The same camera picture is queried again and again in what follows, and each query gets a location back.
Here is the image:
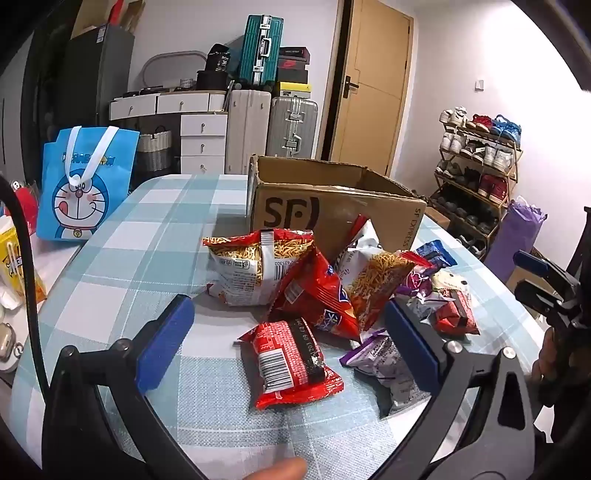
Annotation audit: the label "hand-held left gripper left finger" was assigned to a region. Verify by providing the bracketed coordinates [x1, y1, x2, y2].
[41, 294, 199, 480]

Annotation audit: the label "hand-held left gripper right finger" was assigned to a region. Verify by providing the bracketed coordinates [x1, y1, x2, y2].
[369, 300, 540, 480]

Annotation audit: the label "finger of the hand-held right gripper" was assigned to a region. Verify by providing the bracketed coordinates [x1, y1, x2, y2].
[514, 281, 578, 321]
[512, 250, 583, 289]

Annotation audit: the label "purple white snack packet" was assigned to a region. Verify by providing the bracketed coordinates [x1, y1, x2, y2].
[341, 327, 437, 418]

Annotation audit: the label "white silver snack packet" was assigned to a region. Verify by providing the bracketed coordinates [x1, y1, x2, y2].
[404, 293, 446, 321]

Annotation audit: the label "purple cartoon snack packet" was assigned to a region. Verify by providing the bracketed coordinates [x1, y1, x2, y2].
[396, 265, 446, 305]

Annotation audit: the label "small red snack packet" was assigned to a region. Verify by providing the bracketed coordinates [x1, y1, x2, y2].
[237, 318, 345, 411]

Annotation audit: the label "brown cardboard box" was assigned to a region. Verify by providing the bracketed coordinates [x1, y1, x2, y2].
[246, 154, 428, 259]

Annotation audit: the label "person's right hand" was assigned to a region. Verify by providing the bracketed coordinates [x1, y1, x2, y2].
[531, 325, 561, 385]

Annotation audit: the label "person's left hand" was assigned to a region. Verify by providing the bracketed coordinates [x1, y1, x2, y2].
[244, 457, 308, 480]

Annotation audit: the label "purple bag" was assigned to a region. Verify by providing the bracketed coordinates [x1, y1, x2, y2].
[484, 196, 549, 285]

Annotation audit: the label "red black snack packet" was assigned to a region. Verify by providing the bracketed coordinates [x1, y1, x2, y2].
[431, 290, 482, 337]

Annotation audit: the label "white cartoon snack packet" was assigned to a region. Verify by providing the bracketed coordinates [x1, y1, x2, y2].
[429, 269, 471, 296]

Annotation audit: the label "white orange noodle snack bag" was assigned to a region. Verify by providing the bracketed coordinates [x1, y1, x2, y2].
[331, 215, 432, 333]

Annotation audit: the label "wooden shoe rack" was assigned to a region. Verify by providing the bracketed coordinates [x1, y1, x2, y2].
[430, 117, 523, 261]

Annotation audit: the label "blue snack packet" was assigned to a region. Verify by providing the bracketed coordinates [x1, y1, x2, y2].
[414, 240, 459, 269]

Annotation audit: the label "red noodle snack bag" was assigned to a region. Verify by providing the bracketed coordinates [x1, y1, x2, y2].
[202, 228, 316, 309]

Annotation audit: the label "small cardboard box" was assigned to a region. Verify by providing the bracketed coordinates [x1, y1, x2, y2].
[424, 206, 452, 230]

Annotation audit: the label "red chip bag blue logo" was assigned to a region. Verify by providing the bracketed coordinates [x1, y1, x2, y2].
[269, 242, 362, 343]

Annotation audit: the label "rows of shoes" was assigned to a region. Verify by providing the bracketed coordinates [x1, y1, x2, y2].
[434, 106, 523, 252]

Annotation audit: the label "white earbuds case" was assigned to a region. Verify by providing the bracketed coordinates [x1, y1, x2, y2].
[0, 322, 25, 372]

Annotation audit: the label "blue cartoon tote bag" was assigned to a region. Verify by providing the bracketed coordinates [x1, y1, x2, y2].
[37, 126, 140, 243]

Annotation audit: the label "yellow white carton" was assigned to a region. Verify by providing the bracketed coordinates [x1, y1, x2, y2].
[0, 216, 48, 303]

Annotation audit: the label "woven basket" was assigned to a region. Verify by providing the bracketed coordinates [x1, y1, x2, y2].
[137, 130, 173, 172]

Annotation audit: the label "red soft item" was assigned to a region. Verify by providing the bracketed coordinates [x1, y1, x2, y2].
[13, 181, 38, 237]

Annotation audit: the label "white drawer dresser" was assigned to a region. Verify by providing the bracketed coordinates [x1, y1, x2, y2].
[110, 90, 230, 176]

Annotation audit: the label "beige suitcase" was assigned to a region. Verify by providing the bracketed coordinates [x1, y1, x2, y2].
[225, 89, 272, 175]

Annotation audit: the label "wooden door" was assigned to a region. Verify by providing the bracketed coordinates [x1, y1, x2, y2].
[329, 0, 415, 177]

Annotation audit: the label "silver suitcase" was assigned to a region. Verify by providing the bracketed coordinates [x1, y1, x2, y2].
[266, 95, 320, 158]

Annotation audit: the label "black round box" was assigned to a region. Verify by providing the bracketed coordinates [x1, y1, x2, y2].
[196, 69, 232, 92]

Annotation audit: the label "dark grey fridge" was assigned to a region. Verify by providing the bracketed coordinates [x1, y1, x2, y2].
[65, 30, 136, 130]

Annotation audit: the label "grey oval mirror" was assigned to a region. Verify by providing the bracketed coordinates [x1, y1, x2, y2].
[141, 52, 207, 89]

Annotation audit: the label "black yellow shoe box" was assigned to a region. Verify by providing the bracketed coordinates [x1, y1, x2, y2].
[275, 82, 311, 98]

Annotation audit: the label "black printed box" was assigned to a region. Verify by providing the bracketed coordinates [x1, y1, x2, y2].
[205, 44, 232, 73]

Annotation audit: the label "teal suitcase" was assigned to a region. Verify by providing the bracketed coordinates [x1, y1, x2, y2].
[238, 15, 284, 89]

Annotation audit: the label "large cardboard box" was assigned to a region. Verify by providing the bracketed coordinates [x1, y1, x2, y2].
[71, 0, 145, 38]

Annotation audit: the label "black cable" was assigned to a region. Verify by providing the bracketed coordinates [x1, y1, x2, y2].
[0, 174, 52, 393]

